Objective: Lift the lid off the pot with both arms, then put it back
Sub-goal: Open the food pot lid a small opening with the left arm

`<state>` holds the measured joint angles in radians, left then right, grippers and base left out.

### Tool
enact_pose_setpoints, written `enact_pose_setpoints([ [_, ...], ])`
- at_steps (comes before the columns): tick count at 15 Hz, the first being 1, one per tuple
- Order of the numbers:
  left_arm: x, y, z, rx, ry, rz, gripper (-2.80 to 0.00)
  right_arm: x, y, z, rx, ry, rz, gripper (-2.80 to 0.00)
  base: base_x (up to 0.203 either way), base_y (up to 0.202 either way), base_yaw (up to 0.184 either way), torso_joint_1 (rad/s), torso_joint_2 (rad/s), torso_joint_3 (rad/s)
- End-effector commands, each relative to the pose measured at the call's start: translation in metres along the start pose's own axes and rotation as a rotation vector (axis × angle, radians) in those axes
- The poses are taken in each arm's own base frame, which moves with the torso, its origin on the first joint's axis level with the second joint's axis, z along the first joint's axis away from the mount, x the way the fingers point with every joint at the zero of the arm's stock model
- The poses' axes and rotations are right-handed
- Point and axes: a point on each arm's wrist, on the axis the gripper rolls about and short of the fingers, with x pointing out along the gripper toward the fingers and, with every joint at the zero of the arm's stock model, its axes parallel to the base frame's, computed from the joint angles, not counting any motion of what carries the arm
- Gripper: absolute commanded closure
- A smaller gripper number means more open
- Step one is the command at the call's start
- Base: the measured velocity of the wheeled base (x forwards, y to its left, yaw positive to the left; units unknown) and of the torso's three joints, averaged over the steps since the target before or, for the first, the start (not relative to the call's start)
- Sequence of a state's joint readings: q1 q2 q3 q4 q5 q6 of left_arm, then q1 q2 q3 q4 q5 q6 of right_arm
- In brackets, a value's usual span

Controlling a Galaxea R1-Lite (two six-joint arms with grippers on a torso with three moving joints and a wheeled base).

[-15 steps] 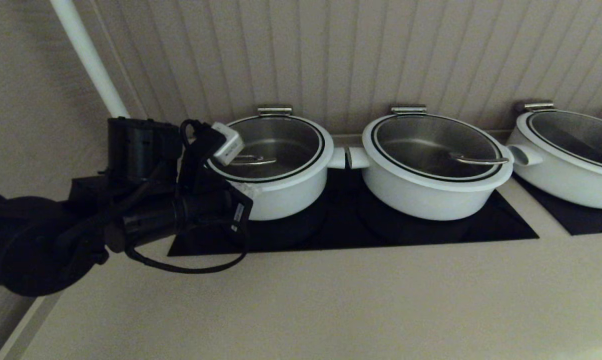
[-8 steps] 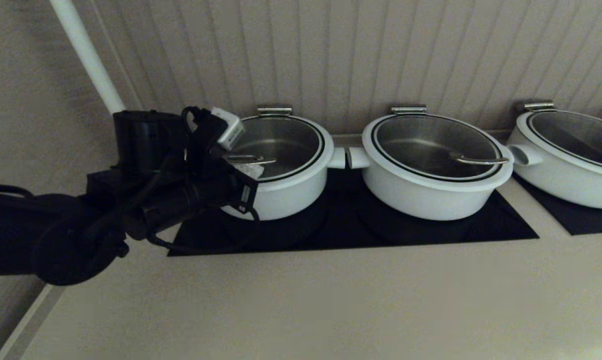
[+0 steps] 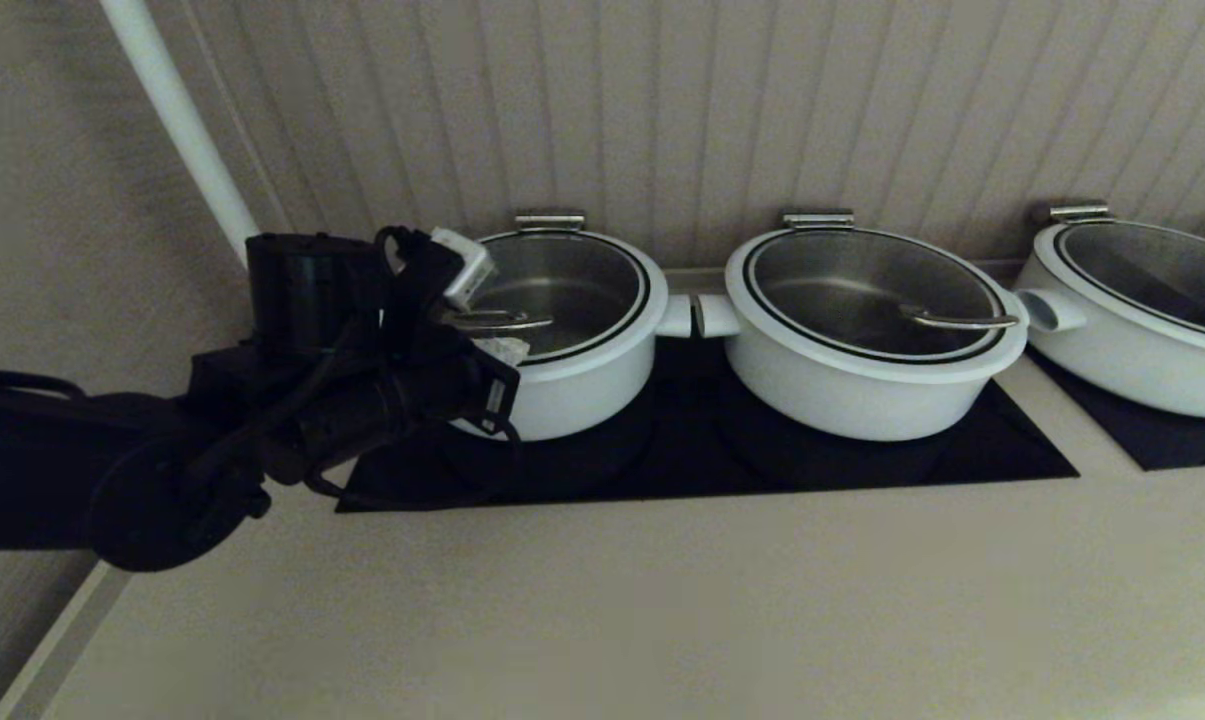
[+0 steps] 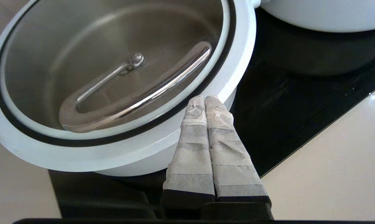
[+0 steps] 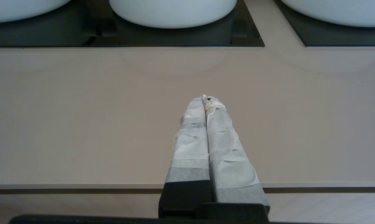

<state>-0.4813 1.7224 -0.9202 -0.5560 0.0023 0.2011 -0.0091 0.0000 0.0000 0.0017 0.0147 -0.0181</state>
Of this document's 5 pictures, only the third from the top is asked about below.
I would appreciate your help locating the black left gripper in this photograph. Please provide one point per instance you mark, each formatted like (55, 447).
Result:
(432, 380)

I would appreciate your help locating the glass lid with white rim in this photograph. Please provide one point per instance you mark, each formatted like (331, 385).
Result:
(842, 280)
(1152, 265)
(582, 280)

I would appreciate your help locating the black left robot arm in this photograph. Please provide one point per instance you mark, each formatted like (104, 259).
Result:
(22, 460)

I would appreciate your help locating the black glass induction cooktop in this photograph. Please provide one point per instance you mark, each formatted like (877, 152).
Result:
(1162, 445)
(682, 470)

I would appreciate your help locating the white round pole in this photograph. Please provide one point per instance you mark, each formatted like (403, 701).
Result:
(182, 110)

